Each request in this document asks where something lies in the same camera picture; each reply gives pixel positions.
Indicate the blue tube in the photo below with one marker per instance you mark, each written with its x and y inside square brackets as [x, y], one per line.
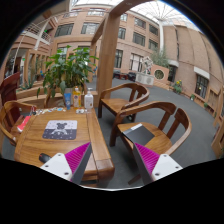
[67, 97]

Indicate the clear hand sanitizer bottle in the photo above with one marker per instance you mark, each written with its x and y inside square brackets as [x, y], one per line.
[88, 100]

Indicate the black computer mouse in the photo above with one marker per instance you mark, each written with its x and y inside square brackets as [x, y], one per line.
[44, 157]

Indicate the left wooden chair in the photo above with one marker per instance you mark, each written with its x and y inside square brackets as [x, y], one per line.
[13, 114]

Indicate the yellow orange bottle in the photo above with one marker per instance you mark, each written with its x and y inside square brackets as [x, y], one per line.
[76, 98]

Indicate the wooden table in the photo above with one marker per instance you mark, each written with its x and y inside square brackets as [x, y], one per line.
[31, 144]

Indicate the far right wooden chair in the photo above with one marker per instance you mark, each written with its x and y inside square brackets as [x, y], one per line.
[138, 94]

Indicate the wooden pergola post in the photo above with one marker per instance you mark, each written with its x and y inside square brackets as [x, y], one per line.
[107, 52]

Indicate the red booklet on chair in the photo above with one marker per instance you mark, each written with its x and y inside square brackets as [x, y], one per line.
[23, 124]

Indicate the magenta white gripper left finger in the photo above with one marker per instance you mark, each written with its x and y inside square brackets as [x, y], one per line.
[70, 166]

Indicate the near right wooden chair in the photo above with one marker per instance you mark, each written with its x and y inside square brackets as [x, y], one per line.
[161, 143]

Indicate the grey bear mouse pad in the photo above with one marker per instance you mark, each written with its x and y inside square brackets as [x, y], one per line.
[60, 130]

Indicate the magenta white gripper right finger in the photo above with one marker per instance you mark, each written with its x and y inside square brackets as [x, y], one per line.
[153, 166]

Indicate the wooden chair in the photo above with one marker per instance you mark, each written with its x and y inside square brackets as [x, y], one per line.
[161, 143]
[138, 94]
[13, 114]

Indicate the dark red far chair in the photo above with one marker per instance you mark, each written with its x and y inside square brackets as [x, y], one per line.
[8, 88]

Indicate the green potted plant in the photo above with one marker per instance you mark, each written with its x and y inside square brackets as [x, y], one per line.
[67, 72]

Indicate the black notebook on chair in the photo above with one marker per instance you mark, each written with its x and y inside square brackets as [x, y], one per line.
[138, 134]

